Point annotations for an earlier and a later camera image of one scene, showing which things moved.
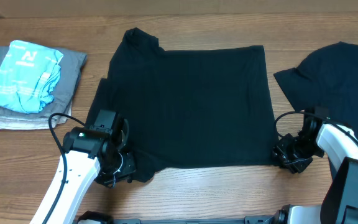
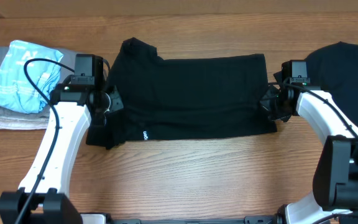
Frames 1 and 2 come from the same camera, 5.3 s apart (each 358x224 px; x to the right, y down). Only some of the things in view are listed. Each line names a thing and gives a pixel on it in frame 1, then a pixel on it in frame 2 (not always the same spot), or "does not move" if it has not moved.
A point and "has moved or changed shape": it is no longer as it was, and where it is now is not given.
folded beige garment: (23, 122) does not move
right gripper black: (293, 166) -> (264, 103)
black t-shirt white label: (342, 77) does not move
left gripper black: (107, 178) -> (117, 102)
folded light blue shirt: (26, 77) does not move
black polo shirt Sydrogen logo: (190, 108) has moved or changed shape
